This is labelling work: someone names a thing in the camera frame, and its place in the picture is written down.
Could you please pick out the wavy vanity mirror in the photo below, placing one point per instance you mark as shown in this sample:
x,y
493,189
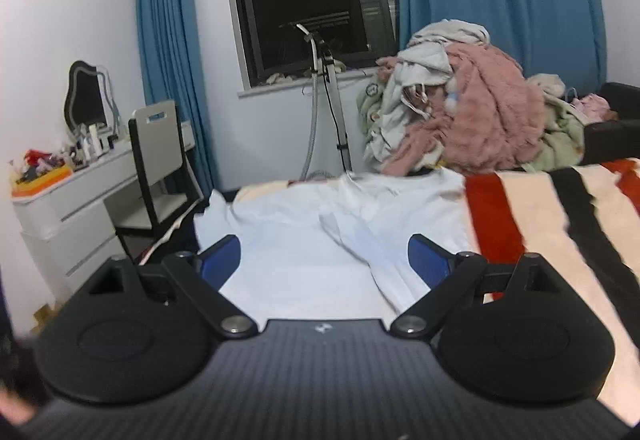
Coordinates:
x,y
89,99

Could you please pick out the pink small garment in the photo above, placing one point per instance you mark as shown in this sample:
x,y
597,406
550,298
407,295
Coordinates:
x,y
593,107

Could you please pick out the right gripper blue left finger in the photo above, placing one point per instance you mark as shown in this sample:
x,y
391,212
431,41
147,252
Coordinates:
x,y
200,276

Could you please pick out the white t-shirt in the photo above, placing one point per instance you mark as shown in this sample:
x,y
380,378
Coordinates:
x,y
336,249

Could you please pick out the pink fluffy blanket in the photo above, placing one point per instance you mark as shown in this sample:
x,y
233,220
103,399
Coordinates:
x,y
490,119

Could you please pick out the cosmetic bottles on dresser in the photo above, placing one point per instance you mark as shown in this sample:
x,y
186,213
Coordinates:
x,y
40,170

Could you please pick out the beige black chair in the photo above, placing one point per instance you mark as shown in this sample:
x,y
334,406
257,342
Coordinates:
x,y
165,187

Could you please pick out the striped fleece blanket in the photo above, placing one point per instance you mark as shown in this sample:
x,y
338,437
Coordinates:
x,y
583,220

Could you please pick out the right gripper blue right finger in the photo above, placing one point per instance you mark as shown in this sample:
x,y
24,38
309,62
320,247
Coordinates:
x,y
451,279

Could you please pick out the left blue curtain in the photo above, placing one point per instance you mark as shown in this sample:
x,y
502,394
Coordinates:
x,y
172,69

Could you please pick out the white dresser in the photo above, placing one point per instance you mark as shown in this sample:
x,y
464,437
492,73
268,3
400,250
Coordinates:
x,y
67,228

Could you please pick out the grey white hoodie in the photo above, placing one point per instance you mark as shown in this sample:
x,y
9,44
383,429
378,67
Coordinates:
x,y
397,94

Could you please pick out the black armchair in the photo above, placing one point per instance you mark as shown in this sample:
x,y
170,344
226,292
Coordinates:
x,y
615,139

